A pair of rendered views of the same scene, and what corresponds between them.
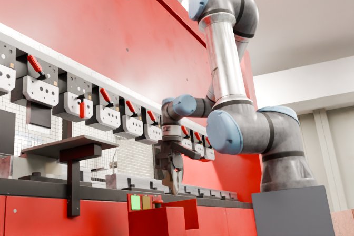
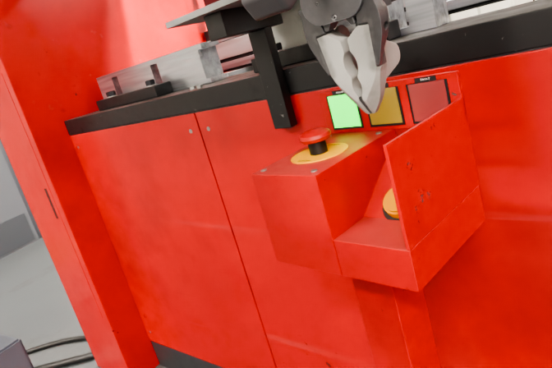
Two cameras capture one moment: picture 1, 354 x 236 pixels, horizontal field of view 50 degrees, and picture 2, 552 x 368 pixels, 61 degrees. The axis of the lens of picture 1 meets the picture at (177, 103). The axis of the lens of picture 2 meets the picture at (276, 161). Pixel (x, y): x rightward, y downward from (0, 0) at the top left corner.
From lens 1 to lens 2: 1.55 m
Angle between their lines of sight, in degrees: 111
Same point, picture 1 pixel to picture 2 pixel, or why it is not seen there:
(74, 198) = (271, 101)
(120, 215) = not seen: hidden behind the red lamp
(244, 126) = not seen: outside the picture
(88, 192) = (315, 75)
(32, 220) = (232, 138)
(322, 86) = not seen: outside the picture
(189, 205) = (402, 156)
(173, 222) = (281, 213)
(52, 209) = (255, 118)
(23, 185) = (207, 94)
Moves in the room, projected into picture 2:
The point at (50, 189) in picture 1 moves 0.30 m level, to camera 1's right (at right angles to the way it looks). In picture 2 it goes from (242, 90) to (172, 126)
